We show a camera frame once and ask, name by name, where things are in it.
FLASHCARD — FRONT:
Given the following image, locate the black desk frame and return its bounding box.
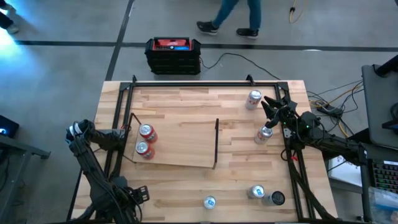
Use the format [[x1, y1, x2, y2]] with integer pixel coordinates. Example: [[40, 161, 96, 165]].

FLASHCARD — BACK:
[[323, 129, 374, 223]]

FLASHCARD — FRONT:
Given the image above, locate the blue silver Red Bull can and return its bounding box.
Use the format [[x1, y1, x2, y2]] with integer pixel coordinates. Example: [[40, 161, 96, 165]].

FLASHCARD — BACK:
[[247, 184, 266, 200], [203, 195, 217, 210]]

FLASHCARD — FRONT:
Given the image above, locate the clear plastic bag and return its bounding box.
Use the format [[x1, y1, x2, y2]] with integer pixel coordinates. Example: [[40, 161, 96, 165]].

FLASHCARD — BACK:
[[368, 186, 398, 223]]

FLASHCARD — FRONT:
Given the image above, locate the black aluminium table frame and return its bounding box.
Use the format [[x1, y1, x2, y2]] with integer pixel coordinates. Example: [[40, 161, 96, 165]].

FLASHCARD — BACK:
[[67, 73, 338, 223]]

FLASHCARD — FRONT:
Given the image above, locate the black power cable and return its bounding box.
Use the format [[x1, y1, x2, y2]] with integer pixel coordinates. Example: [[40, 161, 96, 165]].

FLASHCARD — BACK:
[[198, 52, 282, 81]]

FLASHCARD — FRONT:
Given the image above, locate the person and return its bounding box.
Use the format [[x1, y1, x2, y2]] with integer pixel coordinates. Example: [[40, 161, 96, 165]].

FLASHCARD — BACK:
[[195, 0, 262, 40], [0, 0, 20, 35]]

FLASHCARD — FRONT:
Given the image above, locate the floor cable bundle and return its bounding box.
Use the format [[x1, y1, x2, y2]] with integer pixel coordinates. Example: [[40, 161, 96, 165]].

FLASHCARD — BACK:
[[306, 80, 364, 139]]

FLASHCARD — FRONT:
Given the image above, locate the grey metal stand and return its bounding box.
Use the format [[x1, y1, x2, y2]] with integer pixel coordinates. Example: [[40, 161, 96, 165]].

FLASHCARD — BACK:
[[0, 134, 52, 224]]

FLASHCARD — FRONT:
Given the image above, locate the white Celsius Peach Vibe can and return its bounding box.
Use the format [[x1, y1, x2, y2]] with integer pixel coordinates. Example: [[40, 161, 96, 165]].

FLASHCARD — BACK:
[[261, 190, 286, 207]]

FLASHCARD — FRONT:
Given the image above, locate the red Fanta can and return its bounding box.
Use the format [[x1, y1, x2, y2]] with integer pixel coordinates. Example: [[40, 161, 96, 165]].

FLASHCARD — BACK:
[[139, 123, 159, 144], [135, 140, 155, 161]]

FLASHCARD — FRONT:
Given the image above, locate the grey desk top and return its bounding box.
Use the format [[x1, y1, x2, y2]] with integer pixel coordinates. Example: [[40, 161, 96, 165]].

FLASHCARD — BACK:
[[361, 63, 398, 150]]

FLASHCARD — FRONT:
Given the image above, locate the black device blue light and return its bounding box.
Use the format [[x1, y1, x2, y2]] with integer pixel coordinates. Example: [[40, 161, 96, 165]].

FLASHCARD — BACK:
[[0, 114, 20, 139]]

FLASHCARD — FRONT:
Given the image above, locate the red black power station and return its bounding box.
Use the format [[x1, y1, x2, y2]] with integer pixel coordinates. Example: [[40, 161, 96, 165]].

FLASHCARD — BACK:
[[144, 36, 202, 75]]

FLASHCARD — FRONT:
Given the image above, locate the white printed paper sheet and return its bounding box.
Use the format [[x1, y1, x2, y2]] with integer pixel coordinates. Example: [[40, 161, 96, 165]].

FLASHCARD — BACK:
[[328, 155, 363, 187]]

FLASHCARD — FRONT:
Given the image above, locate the yellow hanging cable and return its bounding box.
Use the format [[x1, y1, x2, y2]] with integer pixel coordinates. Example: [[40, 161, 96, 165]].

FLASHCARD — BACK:
[[288, 0, 308, 24]]

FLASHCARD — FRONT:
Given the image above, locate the silver Diet Coke can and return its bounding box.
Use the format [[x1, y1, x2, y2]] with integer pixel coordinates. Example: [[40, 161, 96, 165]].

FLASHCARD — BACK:
[[244, 89, 263, 111], [254, 125, 274, 146]]

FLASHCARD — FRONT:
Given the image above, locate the black power strip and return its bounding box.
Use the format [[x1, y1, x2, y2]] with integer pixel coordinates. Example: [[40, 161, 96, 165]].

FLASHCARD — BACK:
[[317, 105, 345, 118]]

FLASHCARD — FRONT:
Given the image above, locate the backlit RGB keyboard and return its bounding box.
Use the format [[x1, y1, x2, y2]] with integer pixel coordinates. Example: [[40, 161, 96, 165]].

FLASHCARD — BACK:
[[371, 160, 398, 194]]

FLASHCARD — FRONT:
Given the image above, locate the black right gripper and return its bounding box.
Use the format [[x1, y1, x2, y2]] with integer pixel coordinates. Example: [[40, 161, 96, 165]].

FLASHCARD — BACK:
[[260, 95, 301, 130]]

